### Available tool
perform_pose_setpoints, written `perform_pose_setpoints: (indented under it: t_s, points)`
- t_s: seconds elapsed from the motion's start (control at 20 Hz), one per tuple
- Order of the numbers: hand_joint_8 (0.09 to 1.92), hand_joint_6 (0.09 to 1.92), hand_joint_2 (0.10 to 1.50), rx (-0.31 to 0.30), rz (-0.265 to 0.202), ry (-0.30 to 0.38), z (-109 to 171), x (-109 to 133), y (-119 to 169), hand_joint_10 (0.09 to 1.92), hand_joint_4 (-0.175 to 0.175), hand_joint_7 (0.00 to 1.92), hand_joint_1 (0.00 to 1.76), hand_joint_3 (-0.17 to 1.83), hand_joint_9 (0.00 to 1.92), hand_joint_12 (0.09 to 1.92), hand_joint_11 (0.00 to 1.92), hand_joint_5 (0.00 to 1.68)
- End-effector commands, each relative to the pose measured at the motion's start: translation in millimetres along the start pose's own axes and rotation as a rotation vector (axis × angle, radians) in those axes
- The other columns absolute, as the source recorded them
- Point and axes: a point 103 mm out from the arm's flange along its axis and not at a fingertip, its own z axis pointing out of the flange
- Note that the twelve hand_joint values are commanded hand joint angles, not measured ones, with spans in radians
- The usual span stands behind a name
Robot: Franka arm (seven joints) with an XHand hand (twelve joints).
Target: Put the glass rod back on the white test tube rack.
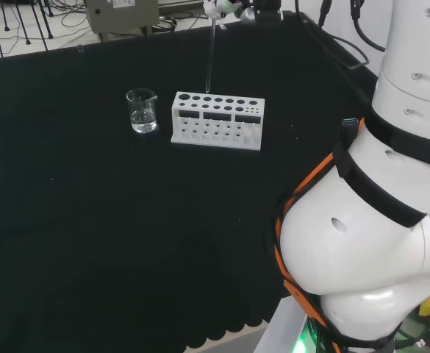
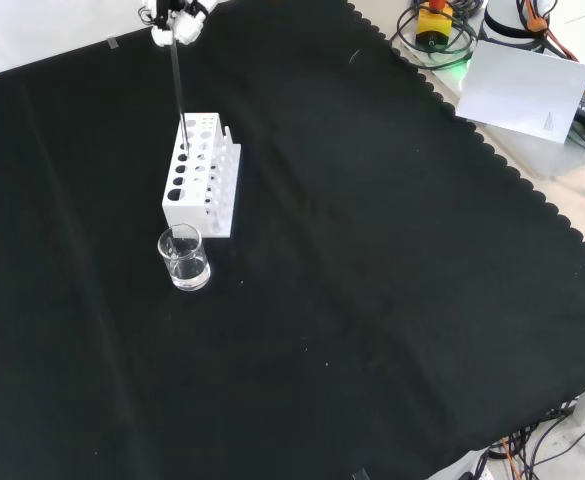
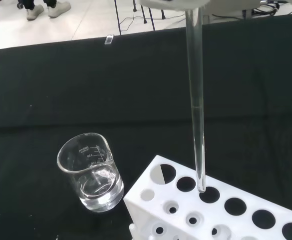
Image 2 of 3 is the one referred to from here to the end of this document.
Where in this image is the orange cable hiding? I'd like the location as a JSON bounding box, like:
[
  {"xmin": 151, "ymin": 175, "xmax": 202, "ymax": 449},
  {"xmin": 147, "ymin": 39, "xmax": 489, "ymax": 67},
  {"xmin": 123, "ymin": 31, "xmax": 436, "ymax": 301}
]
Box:
[
  {"xmin": 517, "ymin": 0, "xmax": 581, "ymax": 64},
  {"xmin": 500, "ymin": 434, "xmax": 522, "ymax": 480}
]

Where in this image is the yellow stop button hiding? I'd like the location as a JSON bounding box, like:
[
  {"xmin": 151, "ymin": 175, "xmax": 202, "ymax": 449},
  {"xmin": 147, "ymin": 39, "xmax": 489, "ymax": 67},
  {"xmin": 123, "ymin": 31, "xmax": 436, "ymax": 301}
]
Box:
[{"xmin": 415, "ymin": 0, "xmax": 455, "ymax": 51}]

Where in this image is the clear glass rod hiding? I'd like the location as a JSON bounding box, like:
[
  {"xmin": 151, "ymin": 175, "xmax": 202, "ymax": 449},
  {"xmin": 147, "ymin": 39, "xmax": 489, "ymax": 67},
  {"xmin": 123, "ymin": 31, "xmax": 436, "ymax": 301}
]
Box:
[{"xmin": 170, "ymin": 41, "xmax": 190, "ymax": 154}]

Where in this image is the small clear glass beaker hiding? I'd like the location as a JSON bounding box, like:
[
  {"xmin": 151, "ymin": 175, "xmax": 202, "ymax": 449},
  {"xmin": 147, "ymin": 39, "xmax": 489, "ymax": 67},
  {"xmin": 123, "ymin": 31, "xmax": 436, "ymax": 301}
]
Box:
[{"xmin": 157, "ymin": 224, "xmax": 212, "ymax": 293}]

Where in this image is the black cable bundle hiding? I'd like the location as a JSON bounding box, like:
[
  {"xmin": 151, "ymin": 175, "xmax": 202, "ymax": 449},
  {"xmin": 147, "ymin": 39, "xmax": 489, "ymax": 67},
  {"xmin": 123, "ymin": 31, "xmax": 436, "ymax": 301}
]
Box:
[{"xmin": 486, "ymin": 414, "xmax": 585, "ymax": 480}]

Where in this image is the pale board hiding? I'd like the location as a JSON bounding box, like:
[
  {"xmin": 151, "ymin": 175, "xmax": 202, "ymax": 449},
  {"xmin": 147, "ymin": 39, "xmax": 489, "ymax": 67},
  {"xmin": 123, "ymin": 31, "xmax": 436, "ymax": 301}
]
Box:
[{"xmin": 455, "ymin": 39, "xmax": 585, "ymax": 147}]

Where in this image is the white test tube rack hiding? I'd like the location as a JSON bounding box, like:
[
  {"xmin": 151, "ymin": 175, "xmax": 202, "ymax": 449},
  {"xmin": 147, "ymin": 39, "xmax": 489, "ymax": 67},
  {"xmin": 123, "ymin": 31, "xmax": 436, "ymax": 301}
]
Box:
[{"xmin": 161, "ymin": 112, "xmax": 242, "ymax": 240}]

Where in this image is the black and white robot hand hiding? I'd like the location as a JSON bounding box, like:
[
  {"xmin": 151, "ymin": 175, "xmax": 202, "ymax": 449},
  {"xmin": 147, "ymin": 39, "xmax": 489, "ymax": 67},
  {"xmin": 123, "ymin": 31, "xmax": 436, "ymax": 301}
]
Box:
[{"xmin": 139, "ymin": 0, "xmax": 219, "ymax": 48}]

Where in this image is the black bench cloth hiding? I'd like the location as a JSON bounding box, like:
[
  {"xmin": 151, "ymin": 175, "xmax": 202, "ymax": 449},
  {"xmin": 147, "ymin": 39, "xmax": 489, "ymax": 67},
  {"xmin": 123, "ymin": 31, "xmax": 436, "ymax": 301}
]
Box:
[{"xmin": 0, "ymin": 0, "xmax": 585, "ymax": 480}]

